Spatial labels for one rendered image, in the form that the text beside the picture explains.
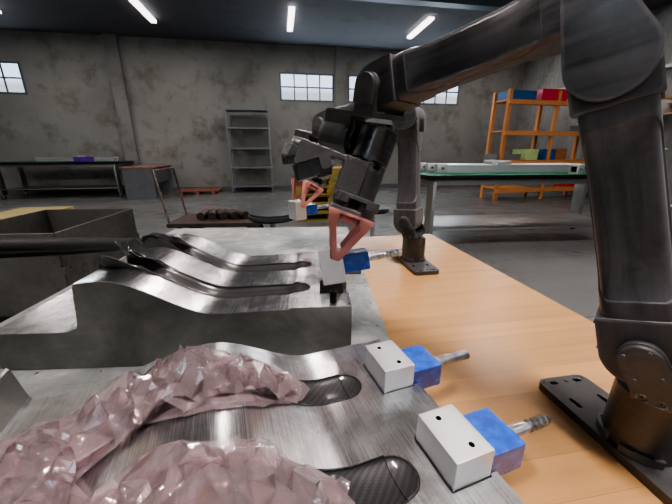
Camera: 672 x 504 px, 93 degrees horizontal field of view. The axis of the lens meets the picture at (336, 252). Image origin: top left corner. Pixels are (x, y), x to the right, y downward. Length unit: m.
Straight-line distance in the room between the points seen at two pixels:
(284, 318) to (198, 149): 9.75
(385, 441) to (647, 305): 0.26
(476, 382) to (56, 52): 11.35
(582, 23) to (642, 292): 0.24
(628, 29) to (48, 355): 0.74
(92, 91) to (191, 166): 2.85
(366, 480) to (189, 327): 0.31
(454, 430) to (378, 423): 0.07
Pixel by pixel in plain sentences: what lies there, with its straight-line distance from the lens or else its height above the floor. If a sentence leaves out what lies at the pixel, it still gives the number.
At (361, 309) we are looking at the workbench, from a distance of 0.64.
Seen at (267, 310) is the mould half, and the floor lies 0.89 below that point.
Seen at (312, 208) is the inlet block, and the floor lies 0.93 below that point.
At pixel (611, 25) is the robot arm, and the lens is 0.38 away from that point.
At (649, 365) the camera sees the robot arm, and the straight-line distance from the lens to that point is 0.41.
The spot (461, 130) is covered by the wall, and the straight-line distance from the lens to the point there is 11.47.
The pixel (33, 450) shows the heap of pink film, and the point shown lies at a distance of 0.34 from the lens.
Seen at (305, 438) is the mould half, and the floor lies 0.87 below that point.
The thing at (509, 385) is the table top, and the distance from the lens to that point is 0.52.
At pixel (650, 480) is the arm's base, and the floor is 0.81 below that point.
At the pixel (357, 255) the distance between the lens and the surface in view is 0.48.
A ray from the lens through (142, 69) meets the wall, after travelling 10.64.
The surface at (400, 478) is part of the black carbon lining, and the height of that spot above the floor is 0.85.
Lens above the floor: 1.10
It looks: 18 degrees down
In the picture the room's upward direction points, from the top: straight up
